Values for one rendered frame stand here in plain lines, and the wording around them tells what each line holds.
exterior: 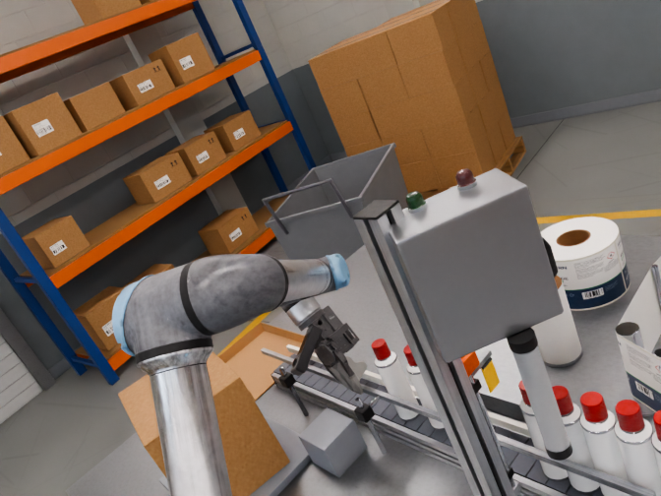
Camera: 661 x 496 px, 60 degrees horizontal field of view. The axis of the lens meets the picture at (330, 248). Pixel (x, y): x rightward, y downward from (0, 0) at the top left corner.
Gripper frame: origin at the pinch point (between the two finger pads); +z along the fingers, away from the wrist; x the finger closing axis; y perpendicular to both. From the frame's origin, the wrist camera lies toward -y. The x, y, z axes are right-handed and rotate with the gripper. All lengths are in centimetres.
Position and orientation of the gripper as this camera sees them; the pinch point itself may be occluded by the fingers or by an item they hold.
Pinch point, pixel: (356, 391)
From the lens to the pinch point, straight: 136.0
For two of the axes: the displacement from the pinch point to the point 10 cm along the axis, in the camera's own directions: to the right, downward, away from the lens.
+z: 6.2, 7.8, -1.0
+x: -3.7, 4.0, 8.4
